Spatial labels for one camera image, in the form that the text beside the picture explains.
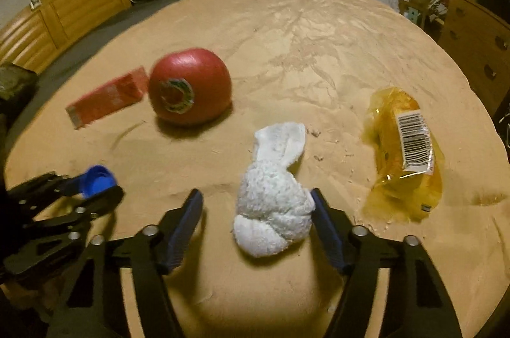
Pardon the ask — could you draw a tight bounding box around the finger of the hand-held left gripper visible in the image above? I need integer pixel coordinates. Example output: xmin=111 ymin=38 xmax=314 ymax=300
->
xmin=7 ymin=171 xmax=86 ymax=209
xmin=28 ymin=184 xmax=125 ymax=244

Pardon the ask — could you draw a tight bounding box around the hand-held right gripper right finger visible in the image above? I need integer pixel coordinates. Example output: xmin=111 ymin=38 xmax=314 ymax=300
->
xmin=311 ymin=187 xmax=463 ymax=338

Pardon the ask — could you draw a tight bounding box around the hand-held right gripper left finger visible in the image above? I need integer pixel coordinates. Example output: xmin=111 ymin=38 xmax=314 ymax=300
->
xmin=48 ymin=188 xmax=205 ymax=338

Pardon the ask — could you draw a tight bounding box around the blue bottle cap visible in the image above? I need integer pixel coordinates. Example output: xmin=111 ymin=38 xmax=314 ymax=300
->
xmin=77 ymin=165 xmax=118 ymax=199

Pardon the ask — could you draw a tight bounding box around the white towel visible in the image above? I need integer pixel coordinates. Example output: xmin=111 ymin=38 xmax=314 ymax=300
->
xmin=233 ymin=123 xmax=316 ymax=258

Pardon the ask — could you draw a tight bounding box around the yellow plastic packet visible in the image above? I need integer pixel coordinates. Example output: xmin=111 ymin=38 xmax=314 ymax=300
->
xmin=364 ymin=86 xmax=444 ymax=221

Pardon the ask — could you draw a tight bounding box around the dark plastic bag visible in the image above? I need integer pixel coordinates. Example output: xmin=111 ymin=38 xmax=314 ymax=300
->
xmin=0 ymin=63 xmax=38 ymax=111

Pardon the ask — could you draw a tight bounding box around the red flat box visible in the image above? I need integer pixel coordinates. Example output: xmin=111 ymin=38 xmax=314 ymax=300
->
xmin=65 ymin=66 xmax=149 ymax=130

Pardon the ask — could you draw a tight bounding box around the red apple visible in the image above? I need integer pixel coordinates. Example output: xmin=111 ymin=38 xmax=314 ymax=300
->
xmin=148 ymin=48 xmax=233 ymax=127

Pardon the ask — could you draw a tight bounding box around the wooden bed headboard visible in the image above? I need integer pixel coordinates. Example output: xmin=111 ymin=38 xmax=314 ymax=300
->
xmin=0 ymin=0 xmax=132 ymax=76

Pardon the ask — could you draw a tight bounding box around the wooden drawer dresser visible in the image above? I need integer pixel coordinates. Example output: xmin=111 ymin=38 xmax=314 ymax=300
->
xmin=436 ymin=0 xmax=510 ymax=117

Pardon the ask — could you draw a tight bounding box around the small wooden chair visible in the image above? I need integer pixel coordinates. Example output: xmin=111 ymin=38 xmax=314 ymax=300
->
xmin=398 ymin=0 xmax=435 ymax=28

